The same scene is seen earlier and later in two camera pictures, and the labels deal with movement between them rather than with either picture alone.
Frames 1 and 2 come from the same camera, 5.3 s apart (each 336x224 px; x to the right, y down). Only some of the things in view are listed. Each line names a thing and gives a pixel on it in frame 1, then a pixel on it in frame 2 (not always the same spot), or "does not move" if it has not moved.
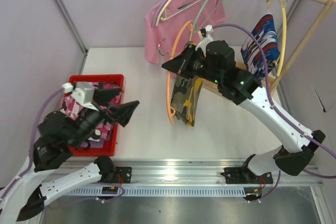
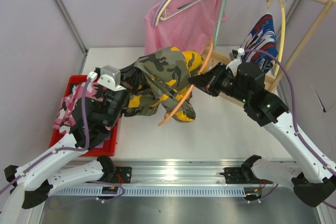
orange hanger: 191,23 to 168,116
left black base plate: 125,172 does not move
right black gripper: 189,60 to 214,81
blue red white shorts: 266,33 does not move
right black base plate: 239,176 does not move
